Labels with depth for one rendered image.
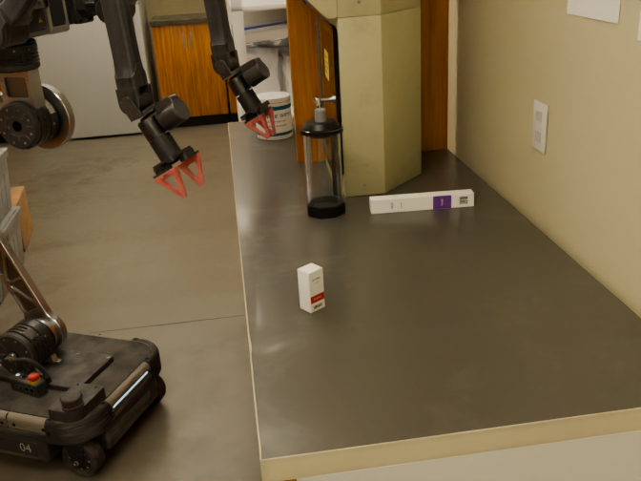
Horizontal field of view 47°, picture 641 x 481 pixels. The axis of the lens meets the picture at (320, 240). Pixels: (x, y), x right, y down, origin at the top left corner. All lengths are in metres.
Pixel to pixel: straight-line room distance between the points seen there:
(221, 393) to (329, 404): 1.77
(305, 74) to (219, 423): 1.28
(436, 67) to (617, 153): 0.98
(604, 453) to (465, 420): 0.22
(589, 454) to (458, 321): 0.34
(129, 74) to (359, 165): 0.64
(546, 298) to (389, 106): 0.76
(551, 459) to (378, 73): 1.11
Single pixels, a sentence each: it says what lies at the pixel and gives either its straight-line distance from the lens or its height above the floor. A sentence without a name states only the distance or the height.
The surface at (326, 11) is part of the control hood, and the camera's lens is 1.89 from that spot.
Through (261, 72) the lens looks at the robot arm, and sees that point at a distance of 2.21.
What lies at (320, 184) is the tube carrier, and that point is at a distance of 1.82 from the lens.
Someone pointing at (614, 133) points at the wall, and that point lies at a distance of 1.51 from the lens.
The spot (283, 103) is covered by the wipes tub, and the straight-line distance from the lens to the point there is 2.61.
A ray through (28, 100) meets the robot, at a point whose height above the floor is 1.20.
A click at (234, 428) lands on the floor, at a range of 2.71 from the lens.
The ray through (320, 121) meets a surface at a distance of 1.81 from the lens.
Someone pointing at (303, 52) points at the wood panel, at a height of 1.28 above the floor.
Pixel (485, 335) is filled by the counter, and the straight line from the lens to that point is 1.33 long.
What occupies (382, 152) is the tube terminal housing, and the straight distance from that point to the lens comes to 1.98.
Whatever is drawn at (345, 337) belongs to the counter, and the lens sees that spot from 1.32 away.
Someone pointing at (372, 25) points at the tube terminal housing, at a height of 1.39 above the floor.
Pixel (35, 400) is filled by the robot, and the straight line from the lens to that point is 2.65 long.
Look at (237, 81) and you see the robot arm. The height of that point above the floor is 1.21.
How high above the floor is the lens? 1.60
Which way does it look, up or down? 23 degrees down
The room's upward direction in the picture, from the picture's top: 4 degrees counter-clockwise
